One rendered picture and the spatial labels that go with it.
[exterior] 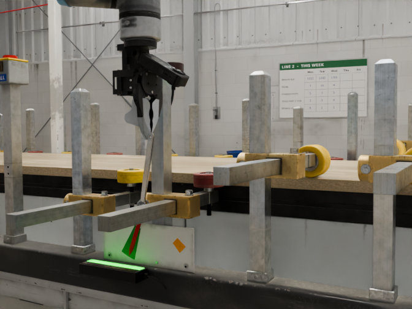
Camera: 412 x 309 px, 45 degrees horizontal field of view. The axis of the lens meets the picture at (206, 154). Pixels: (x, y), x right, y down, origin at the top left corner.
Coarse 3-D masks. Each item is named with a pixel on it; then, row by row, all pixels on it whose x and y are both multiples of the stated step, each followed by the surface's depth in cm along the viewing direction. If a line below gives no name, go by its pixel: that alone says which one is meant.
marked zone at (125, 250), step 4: (132, 232) 118; (132, 236) 118; (128, 240) 119; (136, 240) 117; (128, 244) 119; (136, 244) 117; (124, 248) 119; (128, 248) 119; (136, 248) 117; (124, 252) 119; (128, 252) 119; (132, 252) 118; (132, 256) 118
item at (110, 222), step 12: (204, 192) 125; (216, 192) 128; (156, 204) 106; (168, 204) 109; (204, 204) 123; (108, 216) 92; (120, 216) 94; (132, 216) 98; (144, 216) 101; (156, 216) 105; (108, 228) 92; (120, 228) 94
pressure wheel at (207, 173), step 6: (198, 174) 125; (204, 174) 124; (210, 174) 124; (198, 180) 125; (204, 180) 124; (210, 180) 124; (198, 186) 125; (204, 186) 124; (210, 186) 124; (216, 186) 125; (222, 186) 126; (210, 204) 128; (210, 210) 128
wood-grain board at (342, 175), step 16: (0, 160) 199; (32, 160) 197; (48, 160) 197; (64, 160) 196; (96, 160) 194; (112, 160) 194; (128, 160) 193; (144, 160) 192; (176, 160) 191; (192, 160) 190; (208, 160) 189; (224, 160) 189; (336, 160) 184; (64, 176) 158; (96, 176) 152; (112, 176) 148; (176, 176) 137; (192, 176) 135; (320, 176) 124; (336, 176) 124; (352, 176) 123; (368, 192) 112; (400, 192) 109
